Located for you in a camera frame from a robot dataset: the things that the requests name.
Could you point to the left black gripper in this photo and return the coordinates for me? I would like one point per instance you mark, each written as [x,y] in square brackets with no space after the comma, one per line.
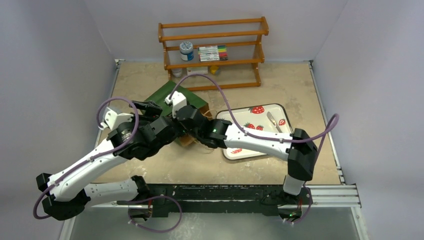
[153,111]

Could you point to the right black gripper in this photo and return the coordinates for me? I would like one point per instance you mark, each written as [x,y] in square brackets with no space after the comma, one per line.
[184,114]

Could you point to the green brown paper bag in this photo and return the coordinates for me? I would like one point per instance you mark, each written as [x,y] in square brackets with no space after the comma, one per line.
[159,95]

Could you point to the metal tongs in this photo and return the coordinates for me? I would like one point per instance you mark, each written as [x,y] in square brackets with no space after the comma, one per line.
[273,121]

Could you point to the strawberry print white tray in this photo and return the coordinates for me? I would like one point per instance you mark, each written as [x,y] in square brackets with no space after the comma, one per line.
[255,117]

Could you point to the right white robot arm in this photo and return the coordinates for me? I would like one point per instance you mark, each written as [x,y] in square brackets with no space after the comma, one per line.
[220,133]

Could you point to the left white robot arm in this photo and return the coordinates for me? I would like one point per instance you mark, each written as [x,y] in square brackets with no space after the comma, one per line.
[69,192]

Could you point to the yellow small cube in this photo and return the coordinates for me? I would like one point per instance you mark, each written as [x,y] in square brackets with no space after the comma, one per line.
[214,70]

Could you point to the white small box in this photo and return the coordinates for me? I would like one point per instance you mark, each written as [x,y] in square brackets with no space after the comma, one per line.
[197,70]

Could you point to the small jar lower shelf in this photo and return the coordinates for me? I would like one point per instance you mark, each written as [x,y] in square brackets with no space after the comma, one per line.
[177,72]

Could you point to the wooden shelf rack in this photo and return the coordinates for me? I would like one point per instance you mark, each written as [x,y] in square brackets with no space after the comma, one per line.
[179,52]

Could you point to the coloured marker set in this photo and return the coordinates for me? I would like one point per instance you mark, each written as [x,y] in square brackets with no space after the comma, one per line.
[212,53]

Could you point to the blue white jar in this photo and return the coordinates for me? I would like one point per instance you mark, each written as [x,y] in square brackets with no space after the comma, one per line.
[186,50]

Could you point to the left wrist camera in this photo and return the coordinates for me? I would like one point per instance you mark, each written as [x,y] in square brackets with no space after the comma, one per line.
[112,118]

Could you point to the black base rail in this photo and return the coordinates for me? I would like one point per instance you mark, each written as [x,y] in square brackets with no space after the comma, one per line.
[267,199]

